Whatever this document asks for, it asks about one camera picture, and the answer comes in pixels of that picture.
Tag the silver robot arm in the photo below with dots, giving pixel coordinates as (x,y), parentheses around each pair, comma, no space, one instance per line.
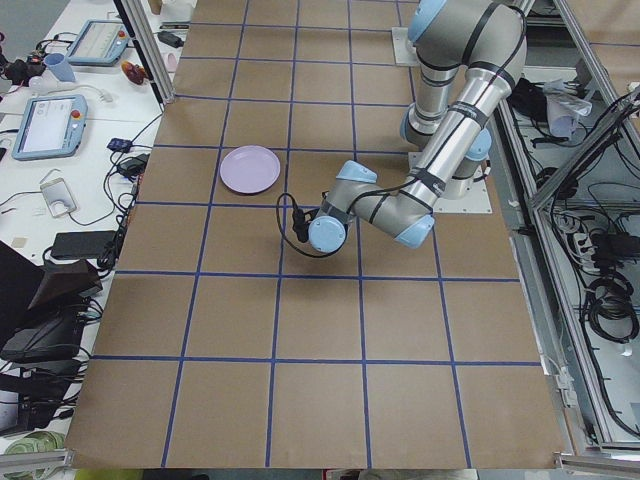
(471,54)

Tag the lavender plate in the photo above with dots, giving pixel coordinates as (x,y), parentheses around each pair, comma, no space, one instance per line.
(250,169)

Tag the pink cup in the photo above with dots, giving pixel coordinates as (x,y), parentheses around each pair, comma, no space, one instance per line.
(170,61)

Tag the light blue plastic cup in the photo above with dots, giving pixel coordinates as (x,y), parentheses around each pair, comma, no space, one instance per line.
(59,66)

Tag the blue small device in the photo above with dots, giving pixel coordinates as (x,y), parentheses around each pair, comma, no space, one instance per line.
(120,145)

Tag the black power adapter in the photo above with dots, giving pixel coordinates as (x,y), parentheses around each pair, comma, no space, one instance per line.
(170,39)

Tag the teach pendant near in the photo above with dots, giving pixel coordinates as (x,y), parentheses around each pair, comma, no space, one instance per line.
(52,127)

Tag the teach pendant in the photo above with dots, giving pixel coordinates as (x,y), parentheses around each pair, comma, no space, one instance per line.
(52,127)
(99,43)

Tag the teach pendant far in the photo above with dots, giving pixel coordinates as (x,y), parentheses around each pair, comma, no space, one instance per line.
(99,43)

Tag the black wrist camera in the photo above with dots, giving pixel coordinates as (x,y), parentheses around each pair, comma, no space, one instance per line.
(301,223)

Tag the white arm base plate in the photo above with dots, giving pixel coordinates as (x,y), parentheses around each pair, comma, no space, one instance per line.
(404,51)
(465,196)

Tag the aluminium frame post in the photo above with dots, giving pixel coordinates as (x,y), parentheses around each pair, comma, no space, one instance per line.
(136,23)

